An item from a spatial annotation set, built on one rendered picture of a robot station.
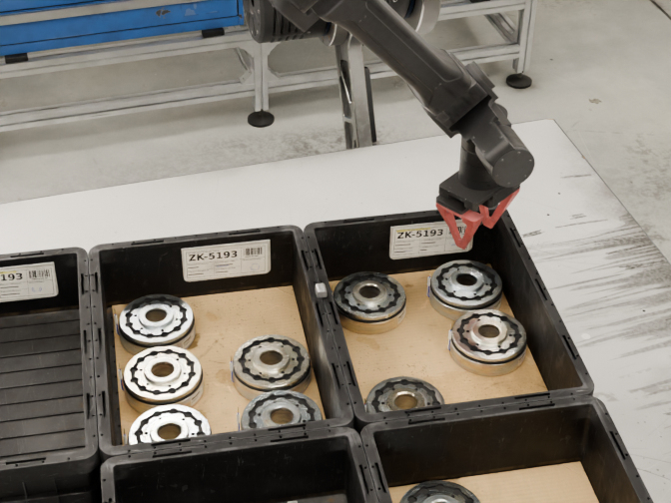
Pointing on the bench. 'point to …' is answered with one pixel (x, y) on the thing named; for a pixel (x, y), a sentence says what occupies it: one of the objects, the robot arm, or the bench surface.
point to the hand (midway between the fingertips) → (474, 232)
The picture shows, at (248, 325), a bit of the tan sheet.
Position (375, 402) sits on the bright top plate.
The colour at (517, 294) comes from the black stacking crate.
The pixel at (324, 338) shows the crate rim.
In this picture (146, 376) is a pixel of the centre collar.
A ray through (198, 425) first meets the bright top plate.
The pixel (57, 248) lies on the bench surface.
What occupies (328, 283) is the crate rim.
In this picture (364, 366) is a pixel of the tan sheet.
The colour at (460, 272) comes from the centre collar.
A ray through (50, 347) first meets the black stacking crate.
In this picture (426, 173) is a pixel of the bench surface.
